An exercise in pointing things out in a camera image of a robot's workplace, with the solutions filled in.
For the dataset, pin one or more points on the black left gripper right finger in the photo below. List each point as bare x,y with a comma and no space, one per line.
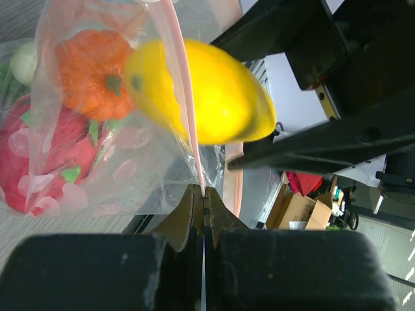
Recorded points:
251,269

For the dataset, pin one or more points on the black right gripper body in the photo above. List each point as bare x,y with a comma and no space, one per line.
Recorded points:
380,71

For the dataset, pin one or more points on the beige toy potato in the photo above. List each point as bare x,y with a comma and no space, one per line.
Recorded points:
23,63

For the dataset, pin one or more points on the cardboard box in background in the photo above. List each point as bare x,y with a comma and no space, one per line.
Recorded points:
296,212

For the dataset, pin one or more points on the pink toy dragon fruit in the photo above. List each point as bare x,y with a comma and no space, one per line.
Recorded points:
55,190

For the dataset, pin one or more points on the yellow toy mango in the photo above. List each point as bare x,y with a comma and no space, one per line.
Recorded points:
231,105

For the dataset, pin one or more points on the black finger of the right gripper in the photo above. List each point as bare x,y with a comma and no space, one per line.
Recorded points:
381,129
304,31

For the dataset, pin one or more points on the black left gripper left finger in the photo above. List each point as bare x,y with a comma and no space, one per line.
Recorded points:
160,270

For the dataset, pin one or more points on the clear pink-dotted zip bag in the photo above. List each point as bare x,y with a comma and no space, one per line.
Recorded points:
141,168

